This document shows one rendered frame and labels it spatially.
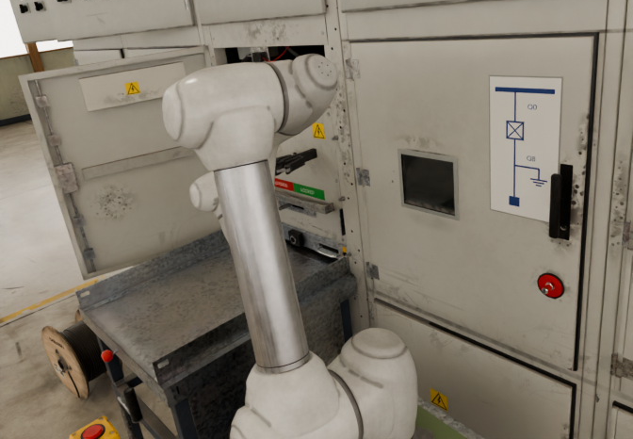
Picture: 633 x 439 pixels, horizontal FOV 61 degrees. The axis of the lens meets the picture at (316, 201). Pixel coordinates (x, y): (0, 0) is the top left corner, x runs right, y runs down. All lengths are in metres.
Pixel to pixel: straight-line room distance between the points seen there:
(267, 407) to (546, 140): 0.74
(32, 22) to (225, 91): 2.23
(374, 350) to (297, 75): 0.54
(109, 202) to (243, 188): 1.20
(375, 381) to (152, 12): 1.56
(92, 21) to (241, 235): 1.52
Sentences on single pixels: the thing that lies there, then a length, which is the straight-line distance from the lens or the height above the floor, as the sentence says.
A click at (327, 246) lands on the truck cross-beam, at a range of 1.84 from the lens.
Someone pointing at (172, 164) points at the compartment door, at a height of 1.18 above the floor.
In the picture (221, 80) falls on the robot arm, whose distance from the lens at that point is 0.93.
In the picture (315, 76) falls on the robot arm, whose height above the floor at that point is 1.57.
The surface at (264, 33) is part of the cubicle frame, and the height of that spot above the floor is 1.61.
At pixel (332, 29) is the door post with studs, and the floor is 1.61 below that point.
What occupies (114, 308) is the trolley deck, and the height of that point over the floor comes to 0.85.
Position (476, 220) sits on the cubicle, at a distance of 1.32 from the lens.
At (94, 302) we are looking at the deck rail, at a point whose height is 0.85.
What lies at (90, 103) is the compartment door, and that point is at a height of 1.46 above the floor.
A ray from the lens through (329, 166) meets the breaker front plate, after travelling 1.70.
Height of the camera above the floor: 1.70
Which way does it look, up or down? 21 degrees down
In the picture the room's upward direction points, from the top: 8 degrees counter-clockwise
